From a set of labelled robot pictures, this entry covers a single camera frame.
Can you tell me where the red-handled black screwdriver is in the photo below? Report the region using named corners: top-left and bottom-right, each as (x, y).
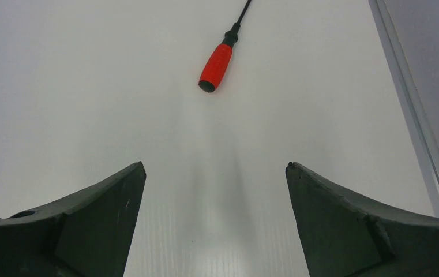
top-left (198, 0), bottom-right (252, 93)

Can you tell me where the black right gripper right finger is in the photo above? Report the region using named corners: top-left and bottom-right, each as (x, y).
top-left (286, 162), bottom-right (439, 276)

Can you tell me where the grey metal table edge rail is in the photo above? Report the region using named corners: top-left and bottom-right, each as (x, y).
top-left (369, 1), bottom-right (439, 217)

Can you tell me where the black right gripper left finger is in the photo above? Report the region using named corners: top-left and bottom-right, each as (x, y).
top-left (0, 162), bottom-right (146, 276)

